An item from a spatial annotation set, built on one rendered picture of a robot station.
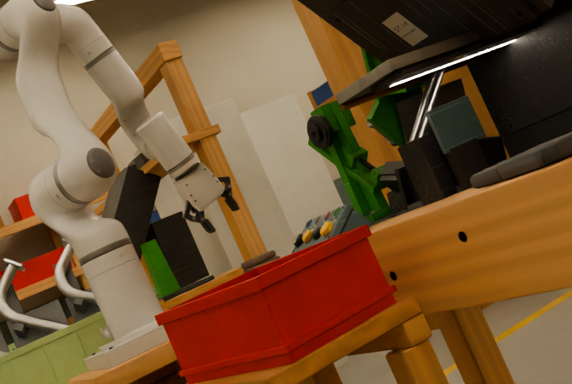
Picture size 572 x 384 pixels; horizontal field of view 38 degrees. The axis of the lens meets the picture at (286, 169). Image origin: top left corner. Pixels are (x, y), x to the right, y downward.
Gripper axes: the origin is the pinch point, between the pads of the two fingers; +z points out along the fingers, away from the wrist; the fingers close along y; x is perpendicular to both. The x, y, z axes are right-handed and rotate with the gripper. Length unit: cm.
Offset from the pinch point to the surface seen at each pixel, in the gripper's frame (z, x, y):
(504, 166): -5, 114, 18
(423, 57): -18, 97, 3
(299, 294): -6, 96, 44
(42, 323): -3, -41, 43
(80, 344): 2.7, -16.2, 44.2
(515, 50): -6, 91, -22
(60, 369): 4, -17, 51
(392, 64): -21, 96, 9
